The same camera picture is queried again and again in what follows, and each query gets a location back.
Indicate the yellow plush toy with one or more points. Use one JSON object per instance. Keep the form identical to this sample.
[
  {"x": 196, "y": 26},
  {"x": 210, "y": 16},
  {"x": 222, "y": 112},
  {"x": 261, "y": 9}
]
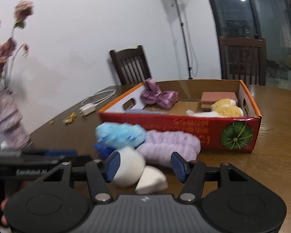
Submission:
[{"x": 227, "y": 108}]

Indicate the dried pink flowers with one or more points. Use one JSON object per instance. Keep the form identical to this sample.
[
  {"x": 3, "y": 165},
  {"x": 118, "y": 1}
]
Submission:
[{"x": 9, "y": 49}]

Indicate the lilac fluffy headband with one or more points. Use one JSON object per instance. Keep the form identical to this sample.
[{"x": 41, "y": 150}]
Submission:
[{"x": 159, "y": 146}]

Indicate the blue plush toy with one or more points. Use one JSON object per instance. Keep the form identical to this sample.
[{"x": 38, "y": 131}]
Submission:
[{"x": 116, "y": 135}]

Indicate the red cardboard box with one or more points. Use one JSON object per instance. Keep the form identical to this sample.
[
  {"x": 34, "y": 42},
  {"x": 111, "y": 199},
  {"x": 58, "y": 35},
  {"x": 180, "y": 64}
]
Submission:
[{"x": 221, "y": 133}]

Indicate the wooden chair by window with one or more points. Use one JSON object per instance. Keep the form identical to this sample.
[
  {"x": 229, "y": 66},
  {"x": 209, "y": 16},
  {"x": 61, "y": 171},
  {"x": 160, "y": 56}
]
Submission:
[{"x": 244, "y": 58}]

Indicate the purple vase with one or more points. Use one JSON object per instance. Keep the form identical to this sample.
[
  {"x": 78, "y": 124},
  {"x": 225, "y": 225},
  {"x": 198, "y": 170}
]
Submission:
[{"x": 10, "y": 121}]

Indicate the white charger with cable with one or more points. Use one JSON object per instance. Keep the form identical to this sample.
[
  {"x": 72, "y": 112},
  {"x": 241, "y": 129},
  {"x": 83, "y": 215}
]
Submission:
[{"x": 89, "y": 104}]

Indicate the yellow crumbs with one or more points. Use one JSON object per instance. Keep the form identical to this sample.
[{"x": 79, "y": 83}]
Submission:
[{"x": 68, "y": 120}]

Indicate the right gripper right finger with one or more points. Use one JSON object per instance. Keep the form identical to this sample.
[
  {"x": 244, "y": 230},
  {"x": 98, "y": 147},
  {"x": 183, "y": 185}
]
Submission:
[{"x": 192, "y": 175}]

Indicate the white plush toy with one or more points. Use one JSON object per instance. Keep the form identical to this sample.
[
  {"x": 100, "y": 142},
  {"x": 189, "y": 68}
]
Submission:
[{"x": 207, "y": 114}]

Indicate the white foam cylinder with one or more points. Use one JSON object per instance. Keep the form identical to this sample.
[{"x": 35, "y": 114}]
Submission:
[{"x": 132, "y": 165}]

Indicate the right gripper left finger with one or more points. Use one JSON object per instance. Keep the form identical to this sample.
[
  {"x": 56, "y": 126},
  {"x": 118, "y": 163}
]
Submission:
[{"x": 98, "y": 174}]

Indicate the dark wooden chair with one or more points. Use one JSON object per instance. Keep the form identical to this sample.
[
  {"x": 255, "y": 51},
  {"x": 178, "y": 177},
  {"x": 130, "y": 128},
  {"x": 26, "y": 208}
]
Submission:
[{"x": 131, "y": 65}]

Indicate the lilac knitted pouch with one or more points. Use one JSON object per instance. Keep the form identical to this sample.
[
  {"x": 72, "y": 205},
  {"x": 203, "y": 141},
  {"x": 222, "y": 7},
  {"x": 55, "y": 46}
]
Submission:
[{"x": 141, "y": 111}]

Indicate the purple satin bow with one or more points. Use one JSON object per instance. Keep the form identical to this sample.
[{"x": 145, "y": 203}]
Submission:
[{"x": 154, "y": 95}]

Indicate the pink sponge block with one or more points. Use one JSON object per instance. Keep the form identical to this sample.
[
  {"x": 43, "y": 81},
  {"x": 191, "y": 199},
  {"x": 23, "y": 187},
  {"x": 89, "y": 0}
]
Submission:
[{"x": 209, "y": 98}]

